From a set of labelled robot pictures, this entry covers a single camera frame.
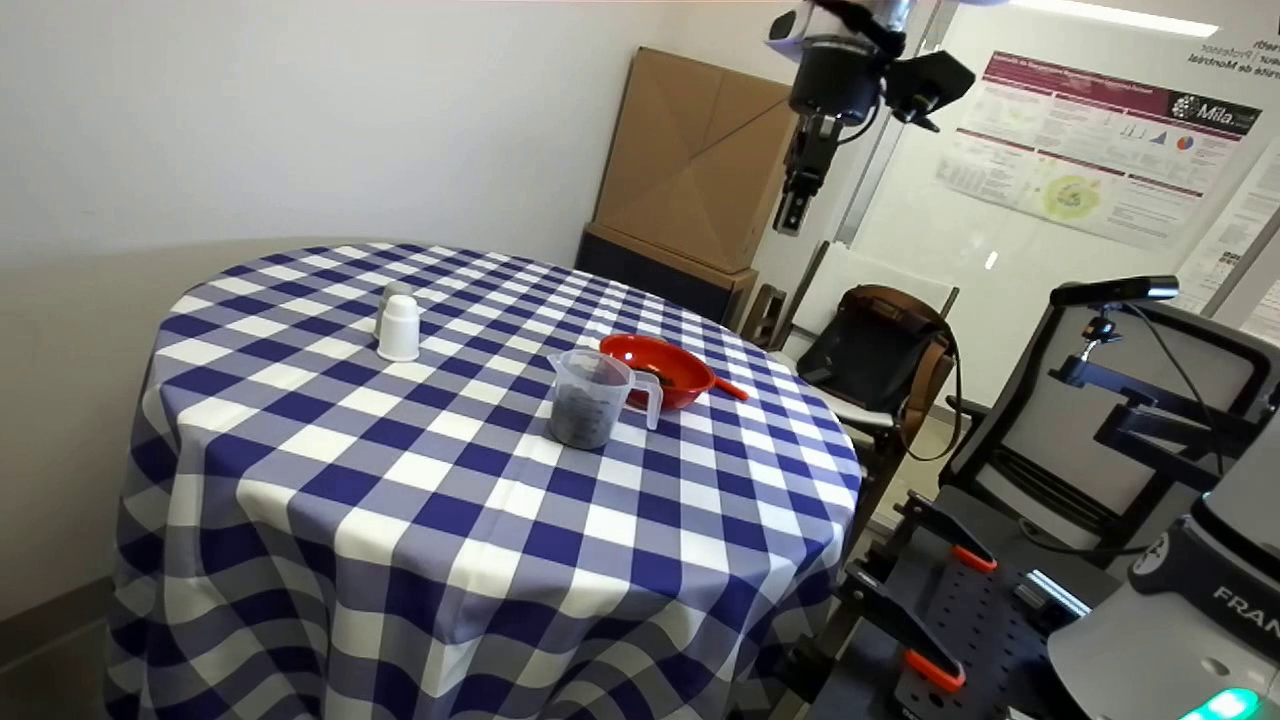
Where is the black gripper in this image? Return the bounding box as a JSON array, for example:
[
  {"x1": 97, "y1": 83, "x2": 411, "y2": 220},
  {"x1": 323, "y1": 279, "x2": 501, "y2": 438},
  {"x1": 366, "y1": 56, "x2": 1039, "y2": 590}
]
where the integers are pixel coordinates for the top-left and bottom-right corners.
[{"x1": 771, "y1": 35, "x2": 889, "y2": 240}]

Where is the colourless plastic measuring jar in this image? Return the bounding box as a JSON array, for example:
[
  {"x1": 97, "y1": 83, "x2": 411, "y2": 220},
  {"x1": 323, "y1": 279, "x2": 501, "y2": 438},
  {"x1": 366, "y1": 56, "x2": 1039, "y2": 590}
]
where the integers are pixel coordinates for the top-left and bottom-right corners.
[{"x1": 544, "y1": 344, "x2": 669, "y2": 453}]

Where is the orange bowl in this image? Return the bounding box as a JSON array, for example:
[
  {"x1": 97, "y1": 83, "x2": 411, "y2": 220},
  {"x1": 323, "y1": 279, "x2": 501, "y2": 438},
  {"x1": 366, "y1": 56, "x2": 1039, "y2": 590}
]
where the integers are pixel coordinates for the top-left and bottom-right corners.
[{"x1": 597, "y1": 330, "x2": 719, "y2": 416}]

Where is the large brown cardboard sheet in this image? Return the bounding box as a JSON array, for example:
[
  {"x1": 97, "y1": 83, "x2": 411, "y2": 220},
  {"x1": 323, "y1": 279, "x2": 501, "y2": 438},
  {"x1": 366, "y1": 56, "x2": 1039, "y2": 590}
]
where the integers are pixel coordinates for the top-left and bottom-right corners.
[{"x1": 588, "y1": 45, "x2": 808, "y2": 283}]

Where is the research poster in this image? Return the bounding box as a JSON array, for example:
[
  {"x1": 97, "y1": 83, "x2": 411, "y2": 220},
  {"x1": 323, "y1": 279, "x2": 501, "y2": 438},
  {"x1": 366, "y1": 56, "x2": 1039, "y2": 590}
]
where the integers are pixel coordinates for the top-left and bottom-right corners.
[{"x1": 934, "y1": 50, "x2": 1267, "y2": 258}]

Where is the black mesh office chair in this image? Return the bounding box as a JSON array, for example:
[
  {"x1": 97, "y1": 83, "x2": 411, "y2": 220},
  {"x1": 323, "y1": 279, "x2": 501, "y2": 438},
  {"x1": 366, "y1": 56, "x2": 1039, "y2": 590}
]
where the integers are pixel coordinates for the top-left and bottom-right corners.
[{"x1": 936, "y1": 271, "x2": 1280, "y2": 570}]

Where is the black clamp orange tip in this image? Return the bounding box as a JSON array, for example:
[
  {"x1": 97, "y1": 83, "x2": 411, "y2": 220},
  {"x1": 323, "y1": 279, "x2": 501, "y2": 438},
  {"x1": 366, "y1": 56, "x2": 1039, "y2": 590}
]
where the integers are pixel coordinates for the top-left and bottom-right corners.
[
  {"x1": 836, "y1": 563, "x2": 971, "y2": 700},
  {"x1": 894, "y1": 490, "x2": 1006, "y2": 580}
]

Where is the white shaker bottle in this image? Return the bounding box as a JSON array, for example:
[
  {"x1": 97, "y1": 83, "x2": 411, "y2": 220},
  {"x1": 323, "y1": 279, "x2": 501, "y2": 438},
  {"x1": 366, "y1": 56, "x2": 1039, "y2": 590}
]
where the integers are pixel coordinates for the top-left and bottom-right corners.
[{"x1": 376, "y1": 293, "x2": 428, "y2": 367}]

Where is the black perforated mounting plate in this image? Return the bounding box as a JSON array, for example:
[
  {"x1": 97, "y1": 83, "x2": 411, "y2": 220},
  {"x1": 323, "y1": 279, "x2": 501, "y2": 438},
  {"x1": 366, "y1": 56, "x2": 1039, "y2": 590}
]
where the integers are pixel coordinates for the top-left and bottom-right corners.
[{"x1": 795, "y1": 502, "x2": 1113, "y2": 720}]

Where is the blue white checkered tablecloth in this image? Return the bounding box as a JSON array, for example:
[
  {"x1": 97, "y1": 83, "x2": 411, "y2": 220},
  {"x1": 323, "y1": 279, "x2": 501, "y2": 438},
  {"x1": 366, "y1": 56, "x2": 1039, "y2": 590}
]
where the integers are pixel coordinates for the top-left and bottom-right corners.
[{"x1": 99, "y1": 236, "x2": 871, "y2": 720}]

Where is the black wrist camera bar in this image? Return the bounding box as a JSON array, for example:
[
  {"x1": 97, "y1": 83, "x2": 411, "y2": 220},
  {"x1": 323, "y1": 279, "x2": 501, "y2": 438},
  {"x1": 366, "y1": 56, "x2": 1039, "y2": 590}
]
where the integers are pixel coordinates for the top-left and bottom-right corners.
[{"x1": 886, "y1": 46, "x2": 979, "y2": 132}]

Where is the black stereo camera bar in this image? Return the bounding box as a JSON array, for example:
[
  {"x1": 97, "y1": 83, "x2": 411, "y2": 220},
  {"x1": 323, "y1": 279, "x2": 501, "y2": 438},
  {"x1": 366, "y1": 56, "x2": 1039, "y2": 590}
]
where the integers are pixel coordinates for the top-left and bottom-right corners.
[{"x1": 1049, "y1": 271, "x2": 1189, "y2": 316}]

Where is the blue camera mount arm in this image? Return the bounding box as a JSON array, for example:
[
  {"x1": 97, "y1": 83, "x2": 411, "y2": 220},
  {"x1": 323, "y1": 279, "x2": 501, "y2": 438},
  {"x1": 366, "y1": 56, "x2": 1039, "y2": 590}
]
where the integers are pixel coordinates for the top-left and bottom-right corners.
[{"x1": 1049, "y1": 308, "x2": 1260, "y2": 471}]

